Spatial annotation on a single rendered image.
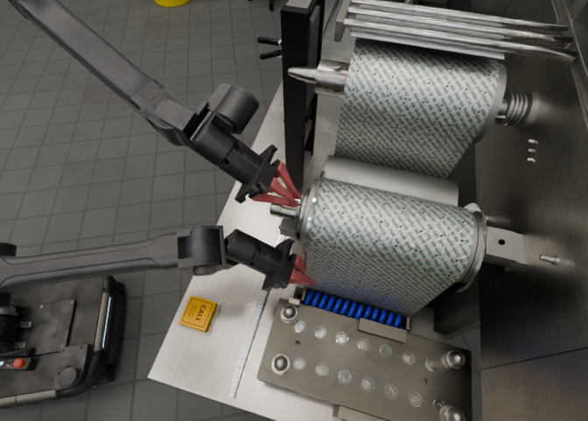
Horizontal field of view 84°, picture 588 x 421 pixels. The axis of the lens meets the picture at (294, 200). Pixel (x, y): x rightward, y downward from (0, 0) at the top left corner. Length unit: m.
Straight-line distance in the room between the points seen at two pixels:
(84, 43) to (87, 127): 2.22
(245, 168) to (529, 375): 0.48
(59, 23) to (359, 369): 0.82
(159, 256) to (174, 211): 1.54
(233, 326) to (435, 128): 0.63
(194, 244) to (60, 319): 1.28
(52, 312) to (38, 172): 1.19
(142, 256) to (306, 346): 0.36
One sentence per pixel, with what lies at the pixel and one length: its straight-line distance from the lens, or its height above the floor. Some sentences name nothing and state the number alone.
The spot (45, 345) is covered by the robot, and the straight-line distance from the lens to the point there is 1.83.
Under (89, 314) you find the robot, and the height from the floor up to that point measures 0.24.
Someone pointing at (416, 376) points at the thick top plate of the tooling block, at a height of 1.03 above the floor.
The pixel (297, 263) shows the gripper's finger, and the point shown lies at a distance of 0.66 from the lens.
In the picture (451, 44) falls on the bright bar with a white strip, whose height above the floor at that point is 1.44.
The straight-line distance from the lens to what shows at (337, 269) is 0.61.
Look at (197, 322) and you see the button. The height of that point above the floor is 0.92.
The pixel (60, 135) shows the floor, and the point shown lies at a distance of 2.94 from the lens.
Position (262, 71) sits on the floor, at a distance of 2.97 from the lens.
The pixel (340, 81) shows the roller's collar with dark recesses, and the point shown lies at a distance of 0.65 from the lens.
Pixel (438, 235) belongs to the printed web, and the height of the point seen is 1.31.
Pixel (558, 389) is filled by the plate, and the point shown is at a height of 1.32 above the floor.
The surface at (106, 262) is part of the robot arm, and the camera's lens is 0.65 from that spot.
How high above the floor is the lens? 1.74
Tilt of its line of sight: 58 degrees down
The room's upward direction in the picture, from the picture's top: straight up
